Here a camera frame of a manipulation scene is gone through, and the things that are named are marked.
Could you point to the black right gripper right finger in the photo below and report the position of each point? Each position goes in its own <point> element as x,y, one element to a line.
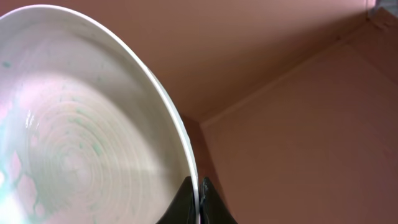
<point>212,208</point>

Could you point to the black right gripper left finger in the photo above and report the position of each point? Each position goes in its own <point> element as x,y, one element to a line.
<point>182,208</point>

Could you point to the white plate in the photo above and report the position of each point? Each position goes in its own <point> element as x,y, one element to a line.
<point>88,133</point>

